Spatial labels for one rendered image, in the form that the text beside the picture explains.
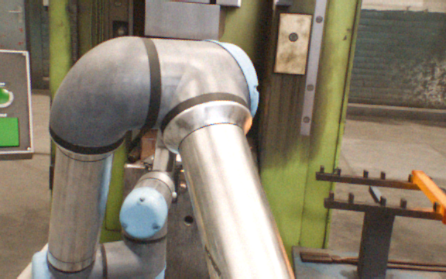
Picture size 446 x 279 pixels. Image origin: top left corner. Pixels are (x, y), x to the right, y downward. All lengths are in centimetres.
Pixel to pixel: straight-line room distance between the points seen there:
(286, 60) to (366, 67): 602
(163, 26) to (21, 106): 42
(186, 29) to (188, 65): 80
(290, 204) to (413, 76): 616
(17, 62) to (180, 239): 65
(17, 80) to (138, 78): 89
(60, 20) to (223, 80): 107
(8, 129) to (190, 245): 58
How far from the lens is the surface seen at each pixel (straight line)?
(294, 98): 158
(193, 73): 63
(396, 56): 762
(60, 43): 165
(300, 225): 171
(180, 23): 143
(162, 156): 104
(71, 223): 78
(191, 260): 153
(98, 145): 66
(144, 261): 92
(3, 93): 146
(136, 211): 87
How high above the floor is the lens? 136
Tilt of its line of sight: 14 degrees down
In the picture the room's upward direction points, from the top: 4 degrees clockwise
